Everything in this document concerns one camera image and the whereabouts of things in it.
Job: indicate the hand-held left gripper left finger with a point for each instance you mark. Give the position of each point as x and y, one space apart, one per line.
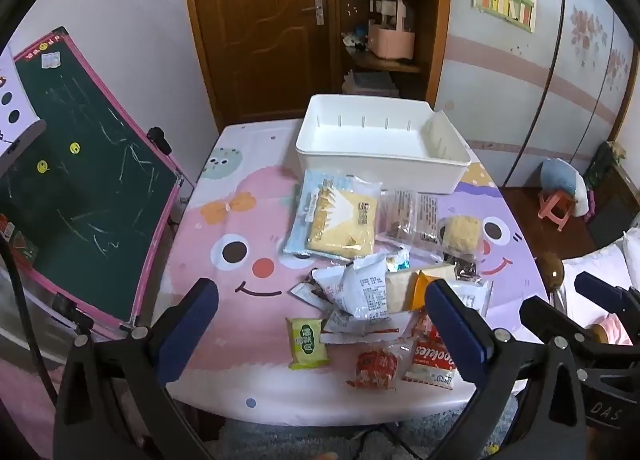
192 325

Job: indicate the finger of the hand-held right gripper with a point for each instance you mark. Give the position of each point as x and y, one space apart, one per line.
600 290
540 312

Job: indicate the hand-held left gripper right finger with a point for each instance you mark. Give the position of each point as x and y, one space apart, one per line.
452 325

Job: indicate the red striped snack packet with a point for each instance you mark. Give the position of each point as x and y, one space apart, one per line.
419 326

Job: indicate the orange snack packet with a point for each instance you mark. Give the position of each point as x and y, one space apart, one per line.
422 290

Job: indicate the red white cookie packet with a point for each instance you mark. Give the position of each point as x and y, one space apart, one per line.
427 365

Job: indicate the dark brownie packet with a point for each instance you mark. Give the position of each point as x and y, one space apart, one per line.
465 270

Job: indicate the beige bread packet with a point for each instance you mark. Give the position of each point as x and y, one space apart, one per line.
400 292

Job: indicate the small blue green packet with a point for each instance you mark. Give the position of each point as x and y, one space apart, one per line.
397 262

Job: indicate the long white snack packet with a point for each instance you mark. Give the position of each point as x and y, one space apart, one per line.
365 330

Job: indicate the round yellow cake packet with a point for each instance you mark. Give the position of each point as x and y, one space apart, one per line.
462 232

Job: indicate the clear brown cookie packet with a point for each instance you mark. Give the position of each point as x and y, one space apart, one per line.
407 220

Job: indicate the green snack packet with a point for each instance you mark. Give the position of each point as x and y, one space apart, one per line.
306 344

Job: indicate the brown white snack packet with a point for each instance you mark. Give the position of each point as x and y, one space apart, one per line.
310 292

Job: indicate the large yellow cake packet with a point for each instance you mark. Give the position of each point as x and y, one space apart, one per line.
340 225

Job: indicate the white plastic bin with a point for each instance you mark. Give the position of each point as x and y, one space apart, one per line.
370 140

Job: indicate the white pillow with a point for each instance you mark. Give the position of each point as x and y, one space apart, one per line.
600 260

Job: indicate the pink blanket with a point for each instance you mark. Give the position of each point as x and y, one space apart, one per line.
617 330

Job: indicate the brown wooden knob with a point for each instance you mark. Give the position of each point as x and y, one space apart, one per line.
552 270

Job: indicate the dark cabinet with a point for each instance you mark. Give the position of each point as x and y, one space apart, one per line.
612 200

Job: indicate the pink plastic stool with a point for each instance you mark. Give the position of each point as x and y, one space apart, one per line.
554 210

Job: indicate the cartoon printed tablecloth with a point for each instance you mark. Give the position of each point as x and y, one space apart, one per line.
240 220

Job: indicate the small pink stool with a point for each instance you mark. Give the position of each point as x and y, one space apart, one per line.
562 178

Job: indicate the pink framed chalkboard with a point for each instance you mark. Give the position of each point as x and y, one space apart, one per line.
90 200

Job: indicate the black clamp knob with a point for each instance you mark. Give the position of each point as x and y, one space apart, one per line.
160 139

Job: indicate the floral sliding wardrobe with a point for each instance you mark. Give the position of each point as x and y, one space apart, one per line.
550 100

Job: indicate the yellow smiley magnet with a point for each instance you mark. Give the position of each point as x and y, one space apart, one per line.
75 147
43 166

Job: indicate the white board with black dots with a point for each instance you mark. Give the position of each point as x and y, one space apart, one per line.
15 105

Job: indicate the wooden corner shelf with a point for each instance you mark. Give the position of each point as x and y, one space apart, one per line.
435 40

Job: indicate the pink basket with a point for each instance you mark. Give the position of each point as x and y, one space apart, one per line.
391 43

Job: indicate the wooden door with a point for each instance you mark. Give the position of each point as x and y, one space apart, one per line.
260 30

